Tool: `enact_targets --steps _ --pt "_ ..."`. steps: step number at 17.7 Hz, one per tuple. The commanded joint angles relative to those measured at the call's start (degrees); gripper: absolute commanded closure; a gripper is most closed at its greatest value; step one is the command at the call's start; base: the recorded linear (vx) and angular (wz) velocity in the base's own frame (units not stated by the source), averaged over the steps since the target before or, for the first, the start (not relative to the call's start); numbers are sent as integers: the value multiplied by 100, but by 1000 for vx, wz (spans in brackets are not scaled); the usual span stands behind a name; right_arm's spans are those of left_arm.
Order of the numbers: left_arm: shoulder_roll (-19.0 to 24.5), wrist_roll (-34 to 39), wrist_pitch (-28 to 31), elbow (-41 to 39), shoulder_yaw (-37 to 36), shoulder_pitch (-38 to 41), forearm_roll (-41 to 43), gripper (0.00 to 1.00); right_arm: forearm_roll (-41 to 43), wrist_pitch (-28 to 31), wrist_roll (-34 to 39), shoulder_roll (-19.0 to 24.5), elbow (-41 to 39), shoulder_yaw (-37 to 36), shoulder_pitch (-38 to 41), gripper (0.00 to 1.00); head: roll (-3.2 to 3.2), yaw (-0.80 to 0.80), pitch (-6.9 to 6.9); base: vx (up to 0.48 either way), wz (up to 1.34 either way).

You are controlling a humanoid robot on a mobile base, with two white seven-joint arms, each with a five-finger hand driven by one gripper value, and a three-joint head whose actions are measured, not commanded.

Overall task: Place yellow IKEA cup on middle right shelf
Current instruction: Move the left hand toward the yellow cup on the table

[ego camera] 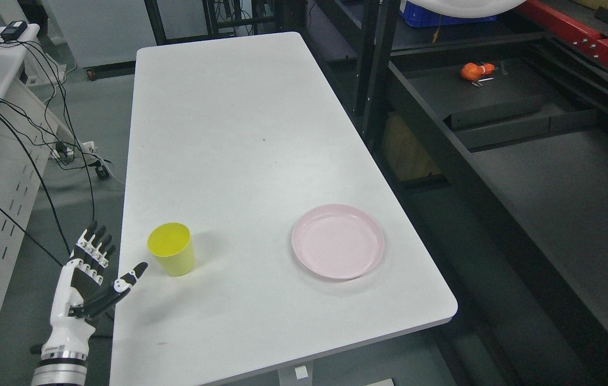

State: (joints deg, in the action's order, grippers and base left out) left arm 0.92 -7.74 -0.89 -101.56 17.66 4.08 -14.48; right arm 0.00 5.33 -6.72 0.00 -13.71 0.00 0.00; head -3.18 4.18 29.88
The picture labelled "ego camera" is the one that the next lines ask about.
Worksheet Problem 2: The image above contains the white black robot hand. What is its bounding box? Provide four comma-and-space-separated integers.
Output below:
40, 221, 148, 361

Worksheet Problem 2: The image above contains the yellow plastic cup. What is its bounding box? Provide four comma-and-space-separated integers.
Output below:
147, 222, 194, 277

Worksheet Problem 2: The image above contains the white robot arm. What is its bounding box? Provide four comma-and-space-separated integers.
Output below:
31, 350, 87, 385

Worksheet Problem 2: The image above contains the black metal shelf rack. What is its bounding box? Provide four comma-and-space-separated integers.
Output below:
285, 1, 608, 385

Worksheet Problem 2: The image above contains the white power strip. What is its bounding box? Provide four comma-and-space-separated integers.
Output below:
49, 141, 98, 165

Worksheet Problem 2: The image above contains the white table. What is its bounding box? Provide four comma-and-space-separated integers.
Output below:
109, 32, 458, 385

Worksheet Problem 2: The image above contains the pink plastic plate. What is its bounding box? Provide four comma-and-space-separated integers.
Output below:
291, 204, 385, 280

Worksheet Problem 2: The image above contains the black power adapter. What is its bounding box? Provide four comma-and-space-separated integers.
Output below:
0, 20, 28, 42

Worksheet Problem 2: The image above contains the blue plastic crate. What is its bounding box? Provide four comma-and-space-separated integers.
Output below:
399, 1, 497, 28

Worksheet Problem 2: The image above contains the orange toy object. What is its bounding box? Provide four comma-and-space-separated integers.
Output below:
460, 63, 497, 81

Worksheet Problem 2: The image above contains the red metal beam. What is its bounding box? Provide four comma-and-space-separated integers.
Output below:
514, 1, 608, 68

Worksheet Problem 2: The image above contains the black cable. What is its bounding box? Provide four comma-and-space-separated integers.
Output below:
0, 38, 114, 269

